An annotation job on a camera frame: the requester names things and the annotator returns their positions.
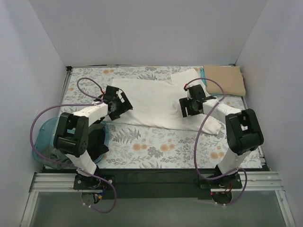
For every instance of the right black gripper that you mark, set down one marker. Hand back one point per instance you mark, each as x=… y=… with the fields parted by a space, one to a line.
x=185 y=107

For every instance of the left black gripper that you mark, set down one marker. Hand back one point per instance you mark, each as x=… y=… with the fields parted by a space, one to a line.
x=123 y=103

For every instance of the white t shirt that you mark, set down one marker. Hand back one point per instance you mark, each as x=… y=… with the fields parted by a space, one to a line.
x=156 y=103

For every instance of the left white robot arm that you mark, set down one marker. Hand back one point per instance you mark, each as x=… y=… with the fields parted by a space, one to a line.
x=81 y=135

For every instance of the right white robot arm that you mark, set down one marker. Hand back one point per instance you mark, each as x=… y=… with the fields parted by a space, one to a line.
x=243 y=131

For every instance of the folded teal t shirt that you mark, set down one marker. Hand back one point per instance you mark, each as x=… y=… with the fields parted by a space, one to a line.
x=205 y=80

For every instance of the floral table cloth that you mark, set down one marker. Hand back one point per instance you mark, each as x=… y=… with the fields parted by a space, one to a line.
x=141 y=146

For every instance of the folded tan t shirt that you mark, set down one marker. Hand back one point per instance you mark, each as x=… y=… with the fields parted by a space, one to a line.
x=229 y=78

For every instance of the teal plastic basket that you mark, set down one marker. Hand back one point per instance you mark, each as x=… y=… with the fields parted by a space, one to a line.
x=45 y=137

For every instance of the grey t shirt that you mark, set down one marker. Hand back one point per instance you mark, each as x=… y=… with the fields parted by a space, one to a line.
x=56 y=155

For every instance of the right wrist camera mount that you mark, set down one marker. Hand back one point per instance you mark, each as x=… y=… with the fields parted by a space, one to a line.
x=187 y=88

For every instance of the aluminium frame rail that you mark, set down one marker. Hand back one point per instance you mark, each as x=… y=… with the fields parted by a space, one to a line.
x=64 y=182

